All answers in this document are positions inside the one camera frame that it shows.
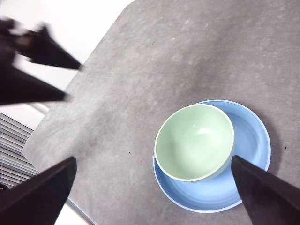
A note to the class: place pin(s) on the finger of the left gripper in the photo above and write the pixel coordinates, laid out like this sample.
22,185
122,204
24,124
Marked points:
23,89
49,54

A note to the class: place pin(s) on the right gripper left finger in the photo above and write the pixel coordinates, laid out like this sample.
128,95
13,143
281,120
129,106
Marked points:
39,199

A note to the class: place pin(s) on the green ribbed bowl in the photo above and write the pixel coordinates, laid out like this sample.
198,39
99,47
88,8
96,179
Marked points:
194,143

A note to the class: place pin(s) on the blue round plate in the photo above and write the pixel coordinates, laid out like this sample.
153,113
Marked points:
253,140

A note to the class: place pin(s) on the ribbed aluminium rail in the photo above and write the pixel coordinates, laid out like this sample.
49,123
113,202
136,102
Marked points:
11,145

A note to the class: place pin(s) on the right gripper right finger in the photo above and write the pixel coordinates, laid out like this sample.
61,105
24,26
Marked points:
269,199

